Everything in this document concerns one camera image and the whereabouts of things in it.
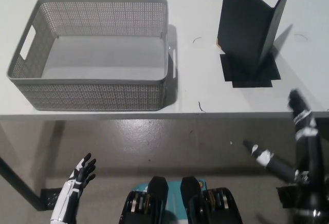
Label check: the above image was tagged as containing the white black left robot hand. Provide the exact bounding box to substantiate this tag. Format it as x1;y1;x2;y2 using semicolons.
50;153;97;224

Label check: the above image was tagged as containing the black teal robot torso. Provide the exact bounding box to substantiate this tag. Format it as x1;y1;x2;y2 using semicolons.
118;175;244;224

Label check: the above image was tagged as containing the grey table leg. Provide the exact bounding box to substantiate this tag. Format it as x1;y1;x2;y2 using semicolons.
41;120;65;192

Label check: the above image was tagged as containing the black table foot bar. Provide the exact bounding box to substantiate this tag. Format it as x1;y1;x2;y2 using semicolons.
0;154;44;211

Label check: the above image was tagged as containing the grey perforated plastic basket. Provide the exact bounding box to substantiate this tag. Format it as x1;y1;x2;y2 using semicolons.
5;0;178;112

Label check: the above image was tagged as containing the black tape patch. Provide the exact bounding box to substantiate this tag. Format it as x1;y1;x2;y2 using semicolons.
220;52;281;89

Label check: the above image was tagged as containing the black perforated foot bracket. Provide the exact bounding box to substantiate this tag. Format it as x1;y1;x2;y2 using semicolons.
276;185;300;209
41;187;64;211

